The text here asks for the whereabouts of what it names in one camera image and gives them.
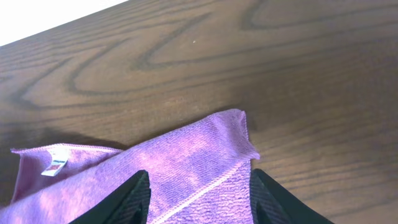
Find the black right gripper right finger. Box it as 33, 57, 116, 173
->
249, 169, 333, 224

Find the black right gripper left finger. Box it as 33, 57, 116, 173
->
70, 170, 151, 224

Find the purple microfiber cloth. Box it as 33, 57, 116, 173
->
1, 109, 259, 223

